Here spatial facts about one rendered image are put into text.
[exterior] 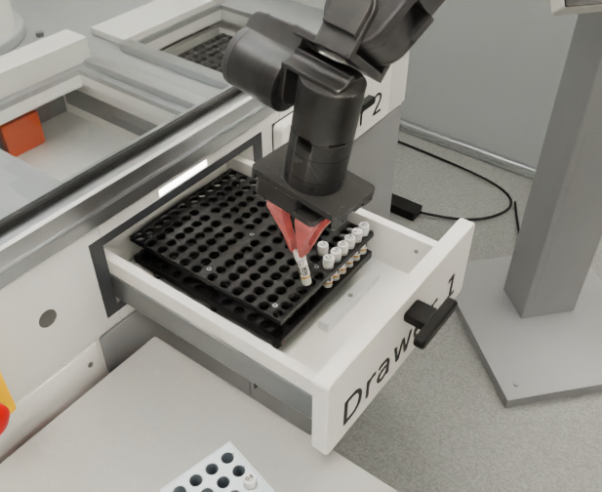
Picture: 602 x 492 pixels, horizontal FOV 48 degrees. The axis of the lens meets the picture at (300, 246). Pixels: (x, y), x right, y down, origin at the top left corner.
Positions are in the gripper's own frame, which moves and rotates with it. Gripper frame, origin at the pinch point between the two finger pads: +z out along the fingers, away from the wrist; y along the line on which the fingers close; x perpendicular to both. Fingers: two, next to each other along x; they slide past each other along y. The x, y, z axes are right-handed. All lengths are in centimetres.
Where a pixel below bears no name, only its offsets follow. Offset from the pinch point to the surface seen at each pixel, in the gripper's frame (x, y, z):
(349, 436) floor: -43, 1, 95
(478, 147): -172, 33, 91
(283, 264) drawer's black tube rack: -1.3, 2.4, 5.4
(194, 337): 9.6, 5.2, 10.9
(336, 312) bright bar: -3.1, -4.4, 9.6
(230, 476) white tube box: 17.1, -7.1, 15.0
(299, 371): 9.1, -7.8, 4.9
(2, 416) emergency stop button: 28.8, 10.8, 9.8
